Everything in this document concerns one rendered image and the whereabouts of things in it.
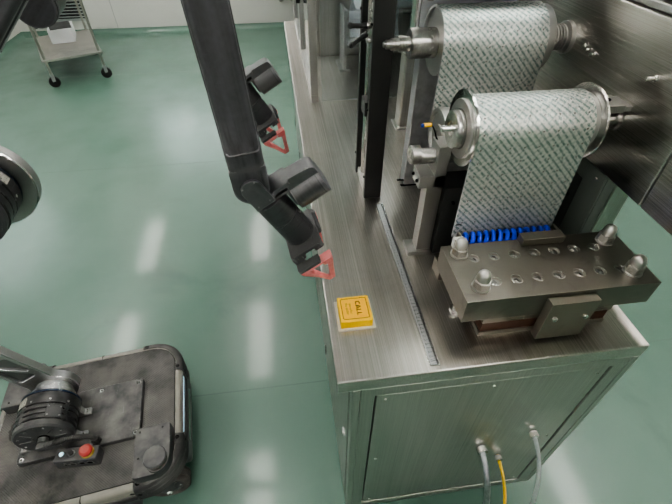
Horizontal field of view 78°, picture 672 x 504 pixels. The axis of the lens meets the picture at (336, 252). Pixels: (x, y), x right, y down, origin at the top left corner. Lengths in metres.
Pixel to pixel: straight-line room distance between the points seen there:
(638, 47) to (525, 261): 0.45
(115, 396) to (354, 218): 1.07
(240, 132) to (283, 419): 1.37
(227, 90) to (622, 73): 0.78
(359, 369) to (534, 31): 0.81
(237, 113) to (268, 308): 1.60
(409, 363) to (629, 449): 1.34
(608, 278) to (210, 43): 0.83
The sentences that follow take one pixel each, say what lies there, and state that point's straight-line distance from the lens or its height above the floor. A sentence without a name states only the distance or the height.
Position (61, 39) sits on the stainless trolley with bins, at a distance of 5.57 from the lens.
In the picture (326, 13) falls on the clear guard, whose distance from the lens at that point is 1.76.
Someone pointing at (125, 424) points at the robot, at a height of 0.26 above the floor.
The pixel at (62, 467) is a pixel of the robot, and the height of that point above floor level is 0.25.
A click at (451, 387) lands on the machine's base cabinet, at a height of 0.82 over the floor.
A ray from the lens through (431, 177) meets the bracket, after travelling 0.95.
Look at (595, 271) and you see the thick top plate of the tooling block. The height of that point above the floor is 1.03.
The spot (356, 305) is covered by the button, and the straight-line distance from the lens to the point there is 0.92.
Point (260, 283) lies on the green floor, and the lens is 2.25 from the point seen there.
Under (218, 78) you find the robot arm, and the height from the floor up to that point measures 1.43.
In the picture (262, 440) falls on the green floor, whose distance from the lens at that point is 1.79.
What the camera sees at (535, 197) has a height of 1.11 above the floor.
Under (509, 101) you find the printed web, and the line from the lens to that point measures 0.89.
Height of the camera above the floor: 1.64
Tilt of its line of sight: 43 degrees down
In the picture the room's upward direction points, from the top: straight up
